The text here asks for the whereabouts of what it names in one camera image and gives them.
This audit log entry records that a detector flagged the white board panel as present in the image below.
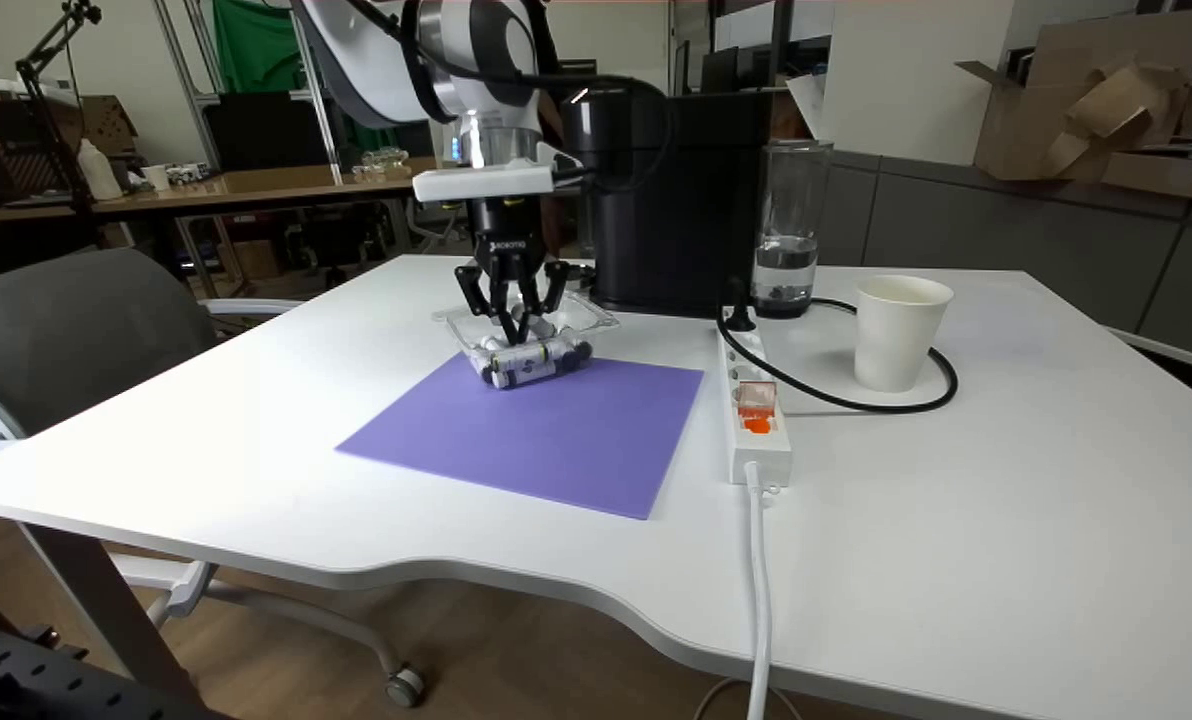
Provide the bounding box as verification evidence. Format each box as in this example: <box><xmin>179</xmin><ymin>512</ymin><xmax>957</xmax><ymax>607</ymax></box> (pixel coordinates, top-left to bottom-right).
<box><xmin>828</xmin><ymin>0</ymin><xmax>1020</xmax><ymax>170</ymax></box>

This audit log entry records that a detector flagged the grey table leg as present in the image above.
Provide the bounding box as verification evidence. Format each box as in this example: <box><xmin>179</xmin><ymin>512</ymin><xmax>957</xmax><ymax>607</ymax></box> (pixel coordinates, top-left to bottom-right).
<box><xmin>10</xmin><ymin>518</ymin><xmax>207</xmax><ymax>720</ymax></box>

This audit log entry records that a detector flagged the green cloth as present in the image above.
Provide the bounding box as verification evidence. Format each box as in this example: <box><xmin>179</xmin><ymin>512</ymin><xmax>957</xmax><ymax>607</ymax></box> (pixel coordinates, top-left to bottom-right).
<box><xmin>207</xmin><ymin>0</ymin><xmax>401</xmax><ymax>155</ymax></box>

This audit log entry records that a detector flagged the open cardboard box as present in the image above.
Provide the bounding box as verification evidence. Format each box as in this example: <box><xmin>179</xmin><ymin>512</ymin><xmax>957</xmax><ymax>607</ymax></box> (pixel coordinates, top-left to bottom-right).
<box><xmin>957</xmin><ymin>5</ymin><xmax>1192</xmax><ymax>191</ymax></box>

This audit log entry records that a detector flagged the white power strip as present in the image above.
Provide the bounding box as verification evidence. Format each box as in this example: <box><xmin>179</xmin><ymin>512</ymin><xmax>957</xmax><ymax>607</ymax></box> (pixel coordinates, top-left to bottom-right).
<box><xmin>711</xmin><ymin>322</ymin><xmax>795</xmax><ymax>491</ymax></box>

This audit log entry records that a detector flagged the clear plastic bag with items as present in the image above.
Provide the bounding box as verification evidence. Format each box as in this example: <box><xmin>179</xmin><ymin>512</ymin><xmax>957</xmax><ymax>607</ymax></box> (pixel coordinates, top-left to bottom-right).
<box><xmin>437</xmin><ymin>295</ymin><xmax>616</xmax><ymax>395</ymax></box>

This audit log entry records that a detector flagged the grey office chair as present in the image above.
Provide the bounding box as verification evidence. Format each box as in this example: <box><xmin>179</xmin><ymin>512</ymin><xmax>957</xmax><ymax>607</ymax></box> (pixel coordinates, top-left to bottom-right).
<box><xmin>0</xmin><ymin>242</ymin><xmax>432</xmax><ymax>713</ymax></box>

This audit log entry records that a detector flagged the white paper cup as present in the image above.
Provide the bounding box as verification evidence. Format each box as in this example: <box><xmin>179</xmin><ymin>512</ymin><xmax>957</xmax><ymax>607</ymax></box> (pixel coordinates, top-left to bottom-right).
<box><xmin>852</xmin><ymin>271</ymin><xmax>957</xmax><ymax>395</ymax></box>

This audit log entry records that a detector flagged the glass carafe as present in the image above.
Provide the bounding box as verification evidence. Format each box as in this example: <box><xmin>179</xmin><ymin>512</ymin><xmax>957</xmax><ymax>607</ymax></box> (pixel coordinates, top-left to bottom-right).
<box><xmin>748</xmin><ymin>136</ymin><xmax>823</xmax><ymax>320</ymax></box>

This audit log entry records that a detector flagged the grey counter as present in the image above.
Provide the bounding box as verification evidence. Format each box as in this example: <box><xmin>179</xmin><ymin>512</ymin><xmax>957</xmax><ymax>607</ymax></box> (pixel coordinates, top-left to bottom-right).
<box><xmin>808</xmin><ymin>147</ymin><xmax>1192</xmax><ymax>362</ymax></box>

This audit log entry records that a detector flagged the black perforated rack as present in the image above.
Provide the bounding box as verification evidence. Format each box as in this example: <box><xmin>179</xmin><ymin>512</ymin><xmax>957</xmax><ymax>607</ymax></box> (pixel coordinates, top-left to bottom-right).
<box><xmin>0</xmin><ymin>614</ymin><xmax>212</xmax><ymax>720</ymax></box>

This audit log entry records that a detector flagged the white tube orange band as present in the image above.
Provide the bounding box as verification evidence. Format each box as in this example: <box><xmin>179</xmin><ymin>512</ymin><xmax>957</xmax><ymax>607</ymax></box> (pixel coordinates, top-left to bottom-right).
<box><xmin>549</xmin><ymin>336</ymin><xmax>596</xmax><ymax>371</ymax></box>

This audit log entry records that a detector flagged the white jug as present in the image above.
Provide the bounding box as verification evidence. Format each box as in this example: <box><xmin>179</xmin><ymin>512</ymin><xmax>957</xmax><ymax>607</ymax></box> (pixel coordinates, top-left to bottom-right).
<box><xmin>76</xmin><ymin>136</ymin><xmax>127</xmax><ymax>202</ymax></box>

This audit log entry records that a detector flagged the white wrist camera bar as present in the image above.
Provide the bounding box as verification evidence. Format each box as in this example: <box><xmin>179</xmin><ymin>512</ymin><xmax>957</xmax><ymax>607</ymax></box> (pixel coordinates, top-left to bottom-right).
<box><xmin>406</xmin><ymin>155</ymin><xmax>561</xmax><ymax>206</ymax></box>

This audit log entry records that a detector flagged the black power cable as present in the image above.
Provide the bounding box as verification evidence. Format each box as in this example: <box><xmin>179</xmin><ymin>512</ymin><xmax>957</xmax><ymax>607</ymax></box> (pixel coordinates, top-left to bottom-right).
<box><xmin>711</xmin><ymin>291</ymin><xmax>965</xmax><ymax>416</ymax></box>

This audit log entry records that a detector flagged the black coffee machine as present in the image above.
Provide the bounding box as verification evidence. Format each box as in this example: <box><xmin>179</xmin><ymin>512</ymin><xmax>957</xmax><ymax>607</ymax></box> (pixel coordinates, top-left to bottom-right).
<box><xmin>561</xmin><ymin>80</ymin><xmax>774</xmax><ymax>320</ymax></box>

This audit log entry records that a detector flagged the wooden table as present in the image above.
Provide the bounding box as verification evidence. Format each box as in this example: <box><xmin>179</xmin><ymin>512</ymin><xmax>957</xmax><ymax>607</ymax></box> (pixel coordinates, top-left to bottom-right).
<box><xmin>0</xmin><ymin>155</ymin><xmax>491</xmax><ymax>291</ymax></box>

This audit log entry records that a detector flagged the white power cable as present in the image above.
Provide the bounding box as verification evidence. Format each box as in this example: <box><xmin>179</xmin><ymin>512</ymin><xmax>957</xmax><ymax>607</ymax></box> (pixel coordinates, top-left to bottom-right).
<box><xmin>739</xmin><ymin>454</ymin><xmax>774</xmax><ymax>720</ymax></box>

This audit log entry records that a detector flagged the brown cardboard box stack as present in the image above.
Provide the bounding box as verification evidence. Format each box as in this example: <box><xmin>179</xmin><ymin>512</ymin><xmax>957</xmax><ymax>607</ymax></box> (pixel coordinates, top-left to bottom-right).
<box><xmin>0</xmin><ymin>90</ymin><xmax>140</xmax><ymax>202</ymax></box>

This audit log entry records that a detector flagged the black monitor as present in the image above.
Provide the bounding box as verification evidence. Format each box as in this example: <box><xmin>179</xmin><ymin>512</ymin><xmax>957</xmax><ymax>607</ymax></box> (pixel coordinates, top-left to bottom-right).
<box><xmin>201</xmin><ymin>90</ymin><xmax>336</xmax><ymax>174</ymax></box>

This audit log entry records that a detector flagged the purple mat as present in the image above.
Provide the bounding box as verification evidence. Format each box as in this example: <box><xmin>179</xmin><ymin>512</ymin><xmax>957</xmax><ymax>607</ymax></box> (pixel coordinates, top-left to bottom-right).
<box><xmin>336</xmin><ymin>350</ymin><xmax>707</xmax><ymax>525</ymax></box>

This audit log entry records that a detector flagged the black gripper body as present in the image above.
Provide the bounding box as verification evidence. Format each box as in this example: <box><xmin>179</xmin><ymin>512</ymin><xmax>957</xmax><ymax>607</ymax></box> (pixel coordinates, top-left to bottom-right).
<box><xmin>467</xmin><ymin>196</ymin><xmax>549</xmax><ymax>291</ymax></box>

